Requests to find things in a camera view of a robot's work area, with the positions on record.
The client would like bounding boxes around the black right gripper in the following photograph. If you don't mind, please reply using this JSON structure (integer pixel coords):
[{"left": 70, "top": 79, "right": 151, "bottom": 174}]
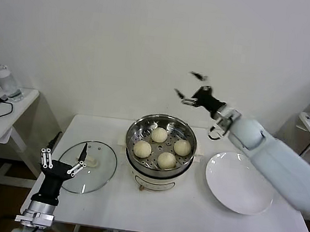
[{"left": 171, "top": 69, "right": 229, "bottom": 118}]

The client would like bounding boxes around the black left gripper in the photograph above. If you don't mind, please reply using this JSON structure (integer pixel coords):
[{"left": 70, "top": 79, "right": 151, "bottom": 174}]
[{"left": 30, "top": 129, "right": 91, "bottom": 208}]

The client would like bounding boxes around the round glass lid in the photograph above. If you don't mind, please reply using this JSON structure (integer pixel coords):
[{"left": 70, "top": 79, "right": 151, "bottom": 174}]
[{"left": 54, "top": 137, "right": 120, "bottom": 198}]

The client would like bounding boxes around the white steamed baozi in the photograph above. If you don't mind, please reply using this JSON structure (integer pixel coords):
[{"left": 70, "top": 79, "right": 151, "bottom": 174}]
[
  {"left": 150, "top": 126, "right": 169, "bottom": 144},
  {"left": 173, "top": 139, "right": 193, "bottom": 157},
  {"left": 132, "top": 140, "right": 153, "bottom": 160},
  {"left": 156, "top": 151, "right": 177, "bottom": 171}
]

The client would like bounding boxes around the perforated steel steamer basket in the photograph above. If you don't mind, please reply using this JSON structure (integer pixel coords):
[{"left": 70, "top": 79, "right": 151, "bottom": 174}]
[{"left": 122, "top": 110, "right": 200, "bottom": 182}]

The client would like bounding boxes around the white side table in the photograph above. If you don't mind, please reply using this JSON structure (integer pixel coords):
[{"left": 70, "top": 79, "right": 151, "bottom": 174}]
[
  {"left": 0, "top": 85, "right": 53, "bottom": 205},
  {"left": 284, "top": 111, "right": 310, "bottom": 230}
]

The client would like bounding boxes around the white electric cooker pot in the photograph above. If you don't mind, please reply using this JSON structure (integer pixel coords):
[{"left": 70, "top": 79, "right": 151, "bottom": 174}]
[{"left": 112, "top": 131, "right": 206, "bottom": 199}]

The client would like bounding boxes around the clear water bottle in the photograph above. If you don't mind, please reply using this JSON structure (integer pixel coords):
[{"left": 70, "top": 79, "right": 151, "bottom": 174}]
[{"left": 0, "top": 64, "right": 28, "bottom": 102}]

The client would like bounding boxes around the white round plate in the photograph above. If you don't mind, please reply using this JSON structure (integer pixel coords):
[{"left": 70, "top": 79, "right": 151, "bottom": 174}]
[{"left": 201, "top": 150, "right": 278, "bottom": 218}]

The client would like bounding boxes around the black looped cable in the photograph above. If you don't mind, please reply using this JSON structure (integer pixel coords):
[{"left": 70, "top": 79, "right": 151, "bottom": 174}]
[{"left": 0, "top": 94, "right": 15, "bottom": 121}]

